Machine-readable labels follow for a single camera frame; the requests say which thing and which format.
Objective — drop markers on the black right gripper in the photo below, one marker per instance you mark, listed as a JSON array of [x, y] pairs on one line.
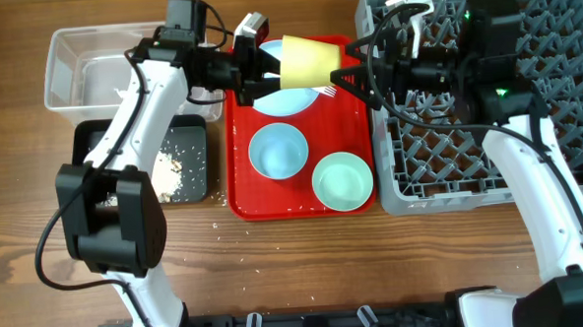
[[378, 74]]

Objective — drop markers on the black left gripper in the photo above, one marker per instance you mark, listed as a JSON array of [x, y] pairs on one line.
[[246, 67]]

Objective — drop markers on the yellow plastic cup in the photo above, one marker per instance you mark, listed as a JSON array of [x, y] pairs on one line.
[[307, 63]]

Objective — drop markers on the light blue bowl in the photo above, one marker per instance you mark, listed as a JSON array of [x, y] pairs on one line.
[[278, 151]]

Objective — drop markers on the rice and food leftovers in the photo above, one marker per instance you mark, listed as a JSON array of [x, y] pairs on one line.
[[167, 177]]

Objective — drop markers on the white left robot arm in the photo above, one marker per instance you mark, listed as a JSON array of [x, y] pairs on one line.
[[112, 219]]

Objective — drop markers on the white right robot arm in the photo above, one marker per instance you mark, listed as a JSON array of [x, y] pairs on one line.
[[510, 116]]

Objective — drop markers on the grey dishwasher rack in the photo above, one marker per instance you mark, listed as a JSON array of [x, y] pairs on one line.
[[438, 170]]

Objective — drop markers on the light blue plate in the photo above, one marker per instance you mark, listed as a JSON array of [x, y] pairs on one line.
[[286, 102]]

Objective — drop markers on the white plastic fork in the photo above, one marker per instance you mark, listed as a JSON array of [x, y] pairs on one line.
[[326, 90]]

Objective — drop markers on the black plastic tray bin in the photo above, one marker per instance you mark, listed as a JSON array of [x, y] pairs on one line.
[[186, 138]]

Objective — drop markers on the red serving tray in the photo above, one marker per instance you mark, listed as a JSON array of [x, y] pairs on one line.
[[330, 125]]

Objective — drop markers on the mint green bowl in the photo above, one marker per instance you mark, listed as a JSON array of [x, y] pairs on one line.
[[342, 182]]

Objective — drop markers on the clear plastic bin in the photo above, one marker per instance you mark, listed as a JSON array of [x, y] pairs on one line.
[[85, 64]]

